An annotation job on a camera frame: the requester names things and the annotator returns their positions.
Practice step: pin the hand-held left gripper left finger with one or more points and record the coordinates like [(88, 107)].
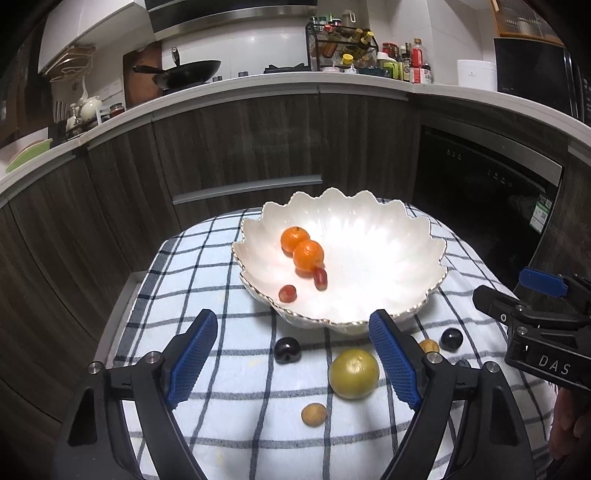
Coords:
[(194, 355)]

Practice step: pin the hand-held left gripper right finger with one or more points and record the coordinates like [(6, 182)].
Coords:
[(392, 360)]

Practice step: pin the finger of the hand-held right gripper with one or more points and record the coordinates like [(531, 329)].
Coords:
[(494, 302), (542, 279)]

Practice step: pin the yellow-green round citrus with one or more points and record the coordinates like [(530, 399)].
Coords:
[(353, 373)]

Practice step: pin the dark purple grape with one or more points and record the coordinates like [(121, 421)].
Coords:
[(451, 339), (287, 349)]

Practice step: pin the red cherry tomato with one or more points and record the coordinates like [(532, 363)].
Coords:
[(287, 293), (320, 278)]

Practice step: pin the white scalloped ceramic bowl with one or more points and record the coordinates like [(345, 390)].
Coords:
[(369, 249)]

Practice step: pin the orange mandarin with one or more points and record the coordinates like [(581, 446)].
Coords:
[(308, 255), (293, 237)]

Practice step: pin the person's right hand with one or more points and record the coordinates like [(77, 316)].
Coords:
[(572, 424)]

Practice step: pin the white black checked cloth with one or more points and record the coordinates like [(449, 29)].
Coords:
[(258, 424)]

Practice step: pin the black built-in dishwasher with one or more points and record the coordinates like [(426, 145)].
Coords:
[(471, 207)]

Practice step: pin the black microwave oven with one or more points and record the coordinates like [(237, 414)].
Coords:
[(531, 69)]

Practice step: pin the white round container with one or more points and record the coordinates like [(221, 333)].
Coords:
[(478, 76)]

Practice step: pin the dark wood base cabinet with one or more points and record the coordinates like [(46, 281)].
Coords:
[(231, 138)]

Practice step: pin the red label bottle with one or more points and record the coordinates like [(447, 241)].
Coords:
[(420, 64)]

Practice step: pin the dark sauce bottle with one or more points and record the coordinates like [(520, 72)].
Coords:
[(405, 67)]

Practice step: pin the green plastic container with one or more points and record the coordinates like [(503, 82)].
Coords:
[(387, 67)]

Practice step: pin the green plastic tray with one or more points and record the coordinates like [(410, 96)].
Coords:
[(30, 154)]

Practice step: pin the black dish rack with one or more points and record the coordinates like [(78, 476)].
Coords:
[(69, 127)]

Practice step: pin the white teapot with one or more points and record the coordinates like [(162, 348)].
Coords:
[(91, 107)]

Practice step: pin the red sauce jar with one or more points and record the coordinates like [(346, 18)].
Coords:
[(390, 50)]

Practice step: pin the wooden cutting board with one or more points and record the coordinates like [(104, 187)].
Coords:
[(138, 87)]

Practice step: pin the black wok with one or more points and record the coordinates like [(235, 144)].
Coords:
[(194, 74)]

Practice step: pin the yellow cap bottle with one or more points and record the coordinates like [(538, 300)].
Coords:
[(347, 61)]

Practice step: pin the black stove grate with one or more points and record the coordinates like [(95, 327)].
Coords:
[(286, 69)]

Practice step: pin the group of spice jars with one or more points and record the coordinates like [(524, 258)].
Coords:
[(344, 39)]

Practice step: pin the black range hood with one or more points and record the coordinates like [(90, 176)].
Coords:
[(221, 14)]

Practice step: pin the wooden glass-door wall cabinet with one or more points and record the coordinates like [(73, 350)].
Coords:
[(521, 21)]

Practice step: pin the gold wall rack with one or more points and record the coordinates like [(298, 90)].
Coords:
[(71, 62)]

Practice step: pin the white wall cabinet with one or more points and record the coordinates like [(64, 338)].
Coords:
[(83, 32)]

